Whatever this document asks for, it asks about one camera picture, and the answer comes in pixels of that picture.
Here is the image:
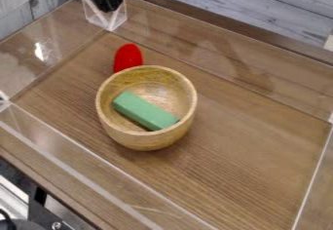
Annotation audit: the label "red knitted apple toy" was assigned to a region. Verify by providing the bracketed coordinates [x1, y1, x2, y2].
[114, 44, 144, 73]

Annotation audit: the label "wooden bowl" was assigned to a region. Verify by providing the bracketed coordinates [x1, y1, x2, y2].
[95, 65, 198, 151]

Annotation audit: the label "black cable bottom left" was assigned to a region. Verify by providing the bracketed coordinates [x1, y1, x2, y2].
[0, 209, 22, 230]

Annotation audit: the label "black table frame bracket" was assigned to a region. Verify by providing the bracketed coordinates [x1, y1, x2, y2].
[27, 187, 74, 230]

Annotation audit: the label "clear acrylic tray walls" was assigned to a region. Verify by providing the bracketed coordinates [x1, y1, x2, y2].
[0, 0, 333, 230]

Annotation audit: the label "green rectangular block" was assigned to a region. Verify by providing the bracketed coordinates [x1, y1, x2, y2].
[113, 92, 180, 131]

